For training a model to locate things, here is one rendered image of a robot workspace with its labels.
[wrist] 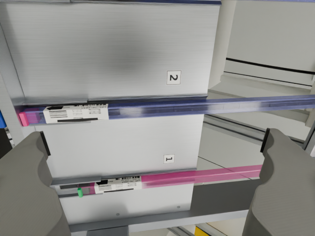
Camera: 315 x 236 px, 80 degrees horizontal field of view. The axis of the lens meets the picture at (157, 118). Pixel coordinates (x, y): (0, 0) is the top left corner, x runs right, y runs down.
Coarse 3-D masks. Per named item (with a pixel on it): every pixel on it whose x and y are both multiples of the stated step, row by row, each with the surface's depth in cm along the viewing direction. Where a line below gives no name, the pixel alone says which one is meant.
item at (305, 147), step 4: (312, 128) 33; (312, 132) 33; (308, 136) 33; (312, 136) 28; (308, 140) 33; (312, 140) 28; (304, 144) 34; (308, 144) 29; (312, 144) 28; (304, 148) 34; (308, 148) 29; (312, 148) 28; (308, 152) 29; (312, 152) 29; (312, 156) 29
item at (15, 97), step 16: (0, 32) 16; (0, 48) 16; (0, 64) 15; (0, 80) 16; (16, 80) 18; (0, 96) 16; (16, 96) 17; (16, 112) 17; (16, 128) 18; (32, 128) 20; (16, 144) 19
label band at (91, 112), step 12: (48, 108) 19; (60, 108) 19; (72, 108) 19; (84, 108) 19; (96, 108) 19; (48, 120) 19; (60, 120) 19; (72, 120) 19; (84, 120) 19; (96, 120) 19
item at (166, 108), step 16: (272, 96) 23; (288, 96) 23; (304, 96) 23; (32, 112) 18; (112, 112) 19; (128, 112) 20; (144, 112) 20; (160, 112) 20; (176, 112) 20; (192, 112) 21; (208, 112) 21; (224, 112) 21
